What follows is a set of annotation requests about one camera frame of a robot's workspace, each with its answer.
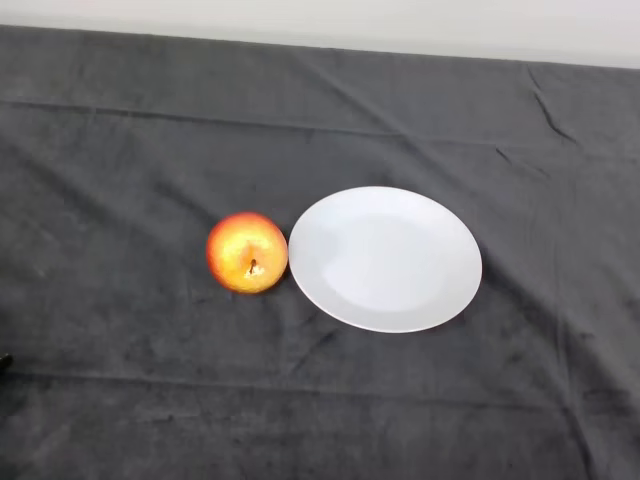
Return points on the red yellow apple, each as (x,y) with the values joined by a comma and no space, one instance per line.
(240,245)

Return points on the dark grey table cloth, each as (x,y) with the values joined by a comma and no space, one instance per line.
(150,400)

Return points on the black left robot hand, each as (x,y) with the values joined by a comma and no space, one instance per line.
(4,361)

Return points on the white round plate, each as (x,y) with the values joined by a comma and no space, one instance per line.
(390,260)

